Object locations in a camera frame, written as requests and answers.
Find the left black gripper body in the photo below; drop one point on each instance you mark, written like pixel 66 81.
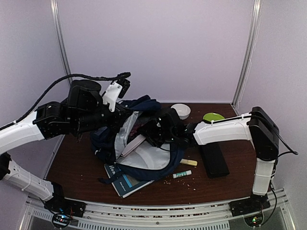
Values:
pixel 114 124

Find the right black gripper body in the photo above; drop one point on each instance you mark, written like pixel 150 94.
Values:
pixel 157 136

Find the navy blue backpack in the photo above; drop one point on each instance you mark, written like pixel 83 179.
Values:
pixel 146 144

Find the Designer Fate flower book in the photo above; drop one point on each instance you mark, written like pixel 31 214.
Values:
pixel 134 138

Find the blue Humor book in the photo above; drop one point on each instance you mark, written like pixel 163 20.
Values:
pixel 123 184

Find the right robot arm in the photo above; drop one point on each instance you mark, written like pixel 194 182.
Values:
pixel 255 126

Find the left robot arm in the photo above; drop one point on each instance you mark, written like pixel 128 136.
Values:
pixel 85 109

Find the white ceramic bowl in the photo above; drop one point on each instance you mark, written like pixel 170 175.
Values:
pixel 182 110

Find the yellow highlighter pen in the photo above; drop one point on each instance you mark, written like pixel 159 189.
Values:
pixel 189 162

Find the green plate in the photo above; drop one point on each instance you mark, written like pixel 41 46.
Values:
pixel 213 117

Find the white green glue stick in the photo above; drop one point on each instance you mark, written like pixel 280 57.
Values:
pixel 182 174

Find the black pencil case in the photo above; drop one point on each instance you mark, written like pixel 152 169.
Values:
pixel 213 160

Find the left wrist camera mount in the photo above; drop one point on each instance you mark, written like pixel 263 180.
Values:
pixel 115 90

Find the front aluminium rail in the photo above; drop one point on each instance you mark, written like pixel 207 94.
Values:
pixel 205 216

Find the right aluminium frame post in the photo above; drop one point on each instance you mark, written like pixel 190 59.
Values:
pixel 252 37

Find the aluminium frame post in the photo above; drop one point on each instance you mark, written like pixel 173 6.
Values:
pixel 60 38
pixel 252 37

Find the left aluminium frame post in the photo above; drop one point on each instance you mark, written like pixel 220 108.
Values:
pixel 60 38

